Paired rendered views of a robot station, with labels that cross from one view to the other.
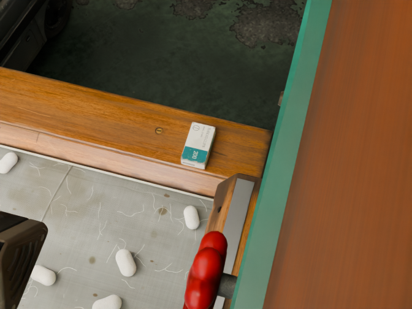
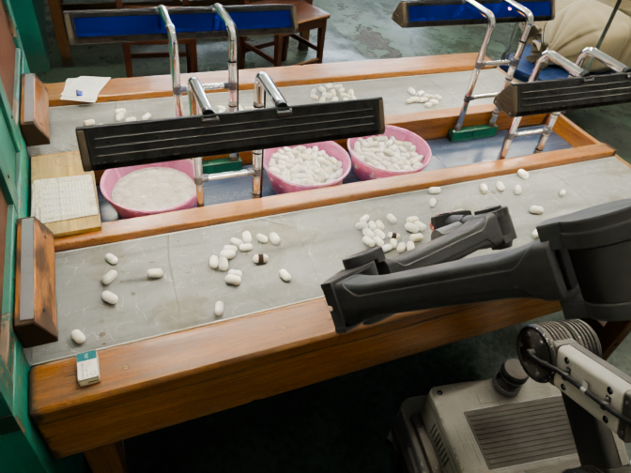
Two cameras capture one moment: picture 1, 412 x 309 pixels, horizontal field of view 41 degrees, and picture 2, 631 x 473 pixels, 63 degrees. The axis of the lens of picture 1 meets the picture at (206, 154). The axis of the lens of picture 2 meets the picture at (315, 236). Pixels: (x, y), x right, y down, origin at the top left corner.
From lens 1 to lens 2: 0.98 m
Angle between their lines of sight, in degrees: 68
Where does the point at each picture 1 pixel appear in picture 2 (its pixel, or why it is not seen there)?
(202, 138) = (84, 368)
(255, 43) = not seen: outside the picture
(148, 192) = (117, 339)
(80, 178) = (168, 326)
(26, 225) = (84, 154)
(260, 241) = not seen: outside the picture
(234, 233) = (24, 291)
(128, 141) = (144, 349)
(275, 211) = not seen: outside the picture
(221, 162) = (68, 370)
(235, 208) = (28, 302)
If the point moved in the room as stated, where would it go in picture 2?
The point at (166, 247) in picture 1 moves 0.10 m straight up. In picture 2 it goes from (89, 318) to (79, 286)
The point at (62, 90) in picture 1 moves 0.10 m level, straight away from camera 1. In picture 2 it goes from (214, 357) to (258, 380)
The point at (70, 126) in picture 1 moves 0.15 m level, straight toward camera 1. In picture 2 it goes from (192, 339) to (130, 309)
